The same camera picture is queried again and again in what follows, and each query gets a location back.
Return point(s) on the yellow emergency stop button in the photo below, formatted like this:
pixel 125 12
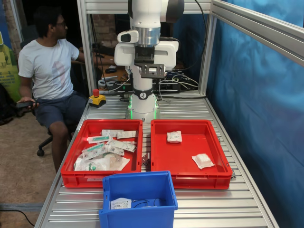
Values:
pixel 97 101

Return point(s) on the aluminium profile side rail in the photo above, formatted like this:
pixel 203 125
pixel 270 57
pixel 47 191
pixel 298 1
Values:
pixel 261 26

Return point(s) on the blue curtain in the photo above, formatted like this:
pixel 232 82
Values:
pixel 261 118

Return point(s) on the man in white t-shirt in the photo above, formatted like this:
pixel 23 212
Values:
pixel 47 71

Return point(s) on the white tape roll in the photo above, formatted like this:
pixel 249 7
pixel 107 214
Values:
pixel 102 84
pixel 110 84

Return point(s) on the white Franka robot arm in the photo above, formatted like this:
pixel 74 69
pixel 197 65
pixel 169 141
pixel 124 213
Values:
pixel 142 14

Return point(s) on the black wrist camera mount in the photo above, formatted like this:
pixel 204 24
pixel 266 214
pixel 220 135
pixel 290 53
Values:
pixel 152 70

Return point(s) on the white labelled flat packet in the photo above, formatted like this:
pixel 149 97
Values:
pixel 120 204

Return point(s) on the black office chair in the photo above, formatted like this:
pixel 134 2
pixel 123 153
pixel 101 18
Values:
pixel 45 143

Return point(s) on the small metal angle bracket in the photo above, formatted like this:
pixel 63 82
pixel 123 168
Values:
pixel 146 160

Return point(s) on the black power strip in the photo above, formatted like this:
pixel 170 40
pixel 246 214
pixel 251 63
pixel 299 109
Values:
pixel 123 87

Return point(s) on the black control box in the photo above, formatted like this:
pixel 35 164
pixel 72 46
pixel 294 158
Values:
pixel 166 86

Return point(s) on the blue plastic box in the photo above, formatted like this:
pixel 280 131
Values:
pixel 137 218

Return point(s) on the black phone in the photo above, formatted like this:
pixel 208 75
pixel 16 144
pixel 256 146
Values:
pixel 23 104

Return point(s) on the small clear sterile pouch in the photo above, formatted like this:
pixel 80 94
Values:
pixel 115 151

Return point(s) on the white printed bandage pack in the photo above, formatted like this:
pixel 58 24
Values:
pixel 174 137

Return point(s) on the aluminium profile crossbeam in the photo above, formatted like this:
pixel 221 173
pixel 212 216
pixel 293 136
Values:
pixel 107 7

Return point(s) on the green printed banner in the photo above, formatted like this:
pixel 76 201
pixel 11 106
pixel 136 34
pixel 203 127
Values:
pixel 7 71

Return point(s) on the green syringe sterile pack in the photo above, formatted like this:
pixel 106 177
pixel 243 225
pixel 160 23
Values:
pixel 99 139
pixel 93 148

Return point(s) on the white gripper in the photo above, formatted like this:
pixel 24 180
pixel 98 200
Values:
pixel 123 54

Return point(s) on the black bag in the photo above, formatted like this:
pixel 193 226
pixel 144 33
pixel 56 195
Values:
pixel 6 107

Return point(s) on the clear white bandage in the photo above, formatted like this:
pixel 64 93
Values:
pixel 202 160

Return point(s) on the aluminium profile post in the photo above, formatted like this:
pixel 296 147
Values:
pixel 206 59
pixel 86 47

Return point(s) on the white printed sterile pouch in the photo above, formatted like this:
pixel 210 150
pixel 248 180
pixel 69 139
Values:
pixel 127 134
pixel 111 132

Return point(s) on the wooden desk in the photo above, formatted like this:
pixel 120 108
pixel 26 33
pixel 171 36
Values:
pixel 120 71

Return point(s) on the clear oxygen mask bag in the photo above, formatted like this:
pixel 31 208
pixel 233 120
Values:
pixel 102 163

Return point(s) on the long white sterile pouch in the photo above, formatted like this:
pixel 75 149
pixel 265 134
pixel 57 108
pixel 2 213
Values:
pixel 121 145

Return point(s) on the red plastic crate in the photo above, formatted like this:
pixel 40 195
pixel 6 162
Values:
pixel 180 154
pixel 80 178

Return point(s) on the black computer mouse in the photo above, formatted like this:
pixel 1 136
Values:
pixel 110 70

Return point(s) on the black monitor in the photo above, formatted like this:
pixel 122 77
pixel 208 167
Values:
pixel 122 26

